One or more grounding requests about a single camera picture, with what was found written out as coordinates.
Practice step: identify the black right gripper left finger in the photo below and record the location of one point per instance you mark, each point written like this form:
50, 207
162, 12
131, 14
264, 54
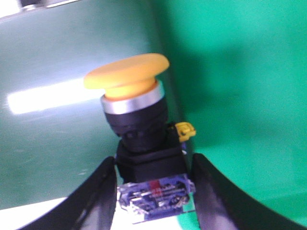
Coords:
90, 207

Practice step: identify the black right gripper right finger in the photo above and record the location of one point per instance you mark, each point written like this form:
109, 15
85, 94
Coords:
221, 205

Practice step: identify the yellow mushroom push button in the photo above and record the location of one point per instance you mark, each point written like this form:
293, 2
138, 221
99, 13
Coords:
150, 156

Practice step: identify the green conveyor belt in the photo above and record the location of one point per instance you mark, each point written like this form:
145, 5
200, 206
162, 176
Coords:
238, 73

